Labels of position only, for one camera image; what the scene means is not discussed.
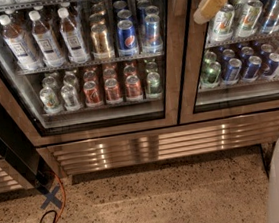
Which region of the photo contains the white 7up can left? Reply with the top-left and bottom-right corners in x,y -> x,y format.
210,4 -> 235,42

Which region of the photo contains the gold soda can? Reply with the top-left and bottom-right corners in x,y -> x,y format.
90,24 -> 115,60

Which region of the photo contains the red can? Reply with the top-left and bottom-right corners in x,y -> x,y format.
104,78 -> 123,104
83,81 -> 103,107
125,75 -> 143,100

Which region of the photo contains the blue silver can upper right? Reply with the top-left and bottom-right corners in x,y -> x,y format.
260,0 -> 279,34

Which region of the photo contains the glass fridge door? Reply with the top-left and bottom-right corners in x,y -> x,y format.
0,0 -> 188,147
180,0 -> 279,122

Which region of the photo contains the blue Pepsi can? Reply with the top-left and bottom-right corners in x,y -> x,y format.
117,19 -> 138,56

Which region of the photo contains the steel fridge bottom grille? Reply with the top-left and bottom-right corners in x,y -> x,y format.
38,110 -> 279,178

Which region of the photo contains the red can middle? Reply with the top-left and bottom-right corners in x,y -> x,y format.
104,78 -> 123,104

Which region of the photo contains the green silver can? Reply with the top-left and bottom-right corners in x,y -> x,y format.
146,72 -> 162,98

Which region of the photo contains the red can left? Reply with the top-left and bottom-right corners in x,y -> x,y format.
83,81 -> 103,107

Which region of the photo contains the white 7up can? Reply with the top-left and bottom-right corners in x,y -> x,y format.
234,0 -> 263,38
210,4 -> 235,42

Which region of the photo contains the left tea bottle white cap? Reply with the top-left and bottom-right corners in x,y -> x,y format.
0,14 -> 43,71

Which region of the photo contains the blue can left lower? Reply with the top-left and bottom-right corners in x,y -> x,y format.
222,58 -> 242,85

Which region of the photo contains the blue silver soda can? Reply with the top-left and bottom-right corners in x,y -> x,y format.
143,14 -> 163,53

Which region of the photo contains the silver can lower shelf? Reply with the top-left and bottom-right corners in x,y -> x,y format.
61,84 -> 82,111

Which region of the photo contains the green can right fridge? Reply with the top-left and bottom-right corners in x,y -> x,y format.
200,61 -> 221,88

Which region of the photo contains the orange floor cable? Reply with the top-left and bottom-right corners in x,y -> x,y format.
28,172 -> 70,223

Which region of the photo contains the middle tea bottle white cap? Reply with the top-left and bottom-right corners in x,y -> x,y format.
29,10 -> 66,67

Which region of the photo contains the white green can far left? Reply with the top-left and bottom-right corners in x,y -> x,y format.
40,87 -> 63,114

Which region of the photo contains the red can right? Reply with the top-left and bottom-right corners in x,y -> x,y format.
125,75 -> 143,100

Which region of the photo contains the white 7up can right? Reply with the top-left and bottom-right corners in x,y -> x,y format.
234,0 -> 263,38

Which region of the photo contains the blue can right lower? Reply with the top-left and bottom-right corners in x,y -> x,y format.
241,55 -> 262,81

